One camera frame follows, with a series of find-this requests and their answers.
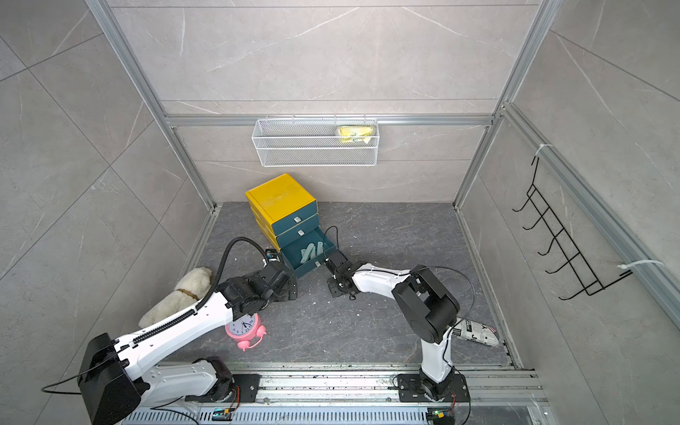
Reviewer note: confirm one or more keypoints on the teal top drawer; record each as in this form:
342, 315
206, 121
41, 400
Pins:
295, 218

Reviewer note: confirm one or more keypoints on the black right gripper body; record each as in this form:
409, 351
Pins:
335, 286

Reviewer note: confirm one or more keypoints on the teal drawer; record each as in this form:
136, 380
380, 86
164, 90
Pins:
299, 230
292, 253
295, 218

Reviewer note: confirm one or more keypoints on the yellow drawer cabinet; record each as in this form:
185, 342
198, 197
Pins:
274, 200

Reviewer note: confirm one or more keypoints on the white plush teddy bear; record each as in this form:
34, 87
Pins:
188, 291

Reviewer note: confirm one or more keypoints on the white wire mesh basket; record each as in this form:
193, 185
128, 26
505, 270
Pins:
307, 142

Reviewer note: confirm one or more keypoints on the black wall hook rack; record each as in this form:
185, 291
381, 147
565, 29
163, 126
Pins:
562, 242

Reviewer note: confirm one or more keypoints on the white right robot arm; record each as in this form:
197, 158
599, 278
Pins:
431, 312

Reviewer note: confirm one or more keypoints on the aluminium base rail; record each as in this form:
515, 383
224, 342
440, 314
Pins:
362, 394

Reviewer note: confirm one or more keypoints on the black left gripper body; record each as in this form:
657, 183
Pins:
287, 280

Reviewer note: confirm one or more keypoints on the teal bottom drawer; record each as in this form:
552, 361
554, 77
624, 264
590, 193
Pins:
292, 253

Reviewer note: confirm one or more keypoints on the pink alarm clock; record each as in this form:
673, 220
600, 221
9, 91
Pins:
248, 331

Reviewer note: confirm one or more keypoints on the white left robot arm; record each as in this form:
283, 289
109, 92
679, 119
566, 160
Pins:
120, 374

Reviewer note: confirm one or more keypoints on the yellow sponge in basket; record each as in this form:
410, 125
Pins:
355, 134

